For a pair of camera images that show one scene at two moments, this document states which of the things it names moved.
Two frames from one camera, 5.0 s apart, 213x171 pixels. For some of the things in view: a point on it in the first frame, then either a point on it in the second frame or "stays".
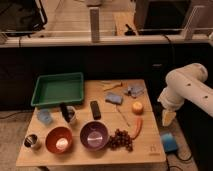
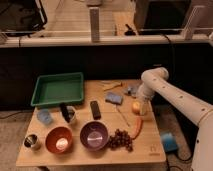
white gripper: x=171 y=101 → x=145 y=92
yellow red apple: x=137 y=108 stays
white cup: x=71 y=113 stays
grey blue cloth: x=136 y=90 stays
